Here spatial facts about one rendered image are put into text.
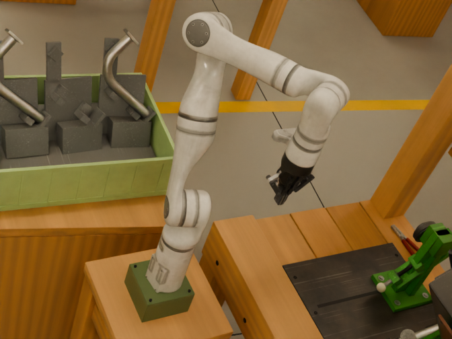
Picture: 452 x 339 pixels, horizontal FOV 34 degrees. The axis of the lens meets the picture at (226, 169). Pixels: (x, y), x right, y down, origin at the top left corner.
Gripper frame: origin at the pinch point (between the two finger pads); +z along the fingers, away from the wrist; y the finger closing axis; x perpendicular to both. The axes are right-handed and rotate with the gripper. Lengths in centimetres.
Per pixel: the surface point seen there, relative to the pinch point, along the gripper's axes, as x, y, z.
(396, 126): 139, 206, 131
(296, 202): 95, 110, 131
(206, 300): 2.7, -6.2, 44.9
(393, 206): 16, 66, 36
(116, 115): 73, -10, 39
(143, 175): 48, -9, 41
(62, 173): 49, -35, 37
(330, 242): 12, 41, 42
